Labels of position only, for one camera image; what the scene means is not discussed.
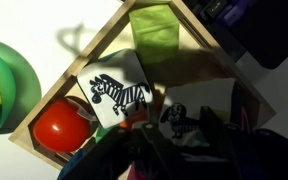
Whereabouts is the blue toy cube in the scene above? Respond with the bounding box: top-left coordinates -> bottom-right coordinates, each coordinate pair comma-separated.
56,148 -> 88,180

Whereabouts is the orange toy block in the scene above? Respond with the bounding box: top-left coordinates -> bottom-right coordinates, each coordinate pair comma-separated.
118,111 -> 150,131

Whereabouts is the black mounting platform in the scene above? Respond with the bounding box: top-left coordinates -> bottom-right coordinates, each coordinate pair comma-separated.
190,0 -> 288,70

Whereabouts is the purple clamp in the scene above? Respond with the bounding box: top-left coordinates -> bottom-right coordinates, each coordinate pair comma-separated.
217,0 -> 252,28

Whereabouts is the wooden toy box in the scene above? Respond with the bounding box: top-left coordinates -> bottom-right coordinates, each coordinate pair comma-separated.
8,0 -> 277,171

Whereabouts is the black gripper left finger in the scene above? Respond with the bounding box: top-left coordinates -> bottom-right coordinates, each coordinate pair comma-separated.
58,124 -> 172,180

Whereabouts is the green plastic bowl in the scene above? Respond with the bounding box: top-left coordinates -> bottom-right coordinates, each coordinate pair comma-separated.
0,37 -> 42,146

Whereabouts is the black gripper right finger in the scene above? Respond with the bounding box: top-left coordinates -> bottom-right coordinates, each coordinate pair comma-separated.
190,107 -> 252,180

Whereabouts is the zebra print plush cube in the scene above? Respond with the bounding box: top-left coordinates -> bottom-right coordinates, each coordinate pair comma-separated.
76,49 -> 154,129

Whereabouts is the black white patterned plush cube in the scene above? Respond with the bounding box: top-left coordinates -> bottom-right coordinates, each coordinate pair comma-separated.
157,78 -> 237,149

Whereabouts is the lime green toy block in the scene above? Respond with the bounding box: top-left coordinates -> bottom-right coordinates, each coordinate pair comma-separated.
128,3 -> 181,66

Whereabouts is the red toy tomato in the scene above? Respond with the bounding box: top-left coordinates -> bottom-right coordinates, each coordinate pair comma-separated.
32,98 -> 92,154

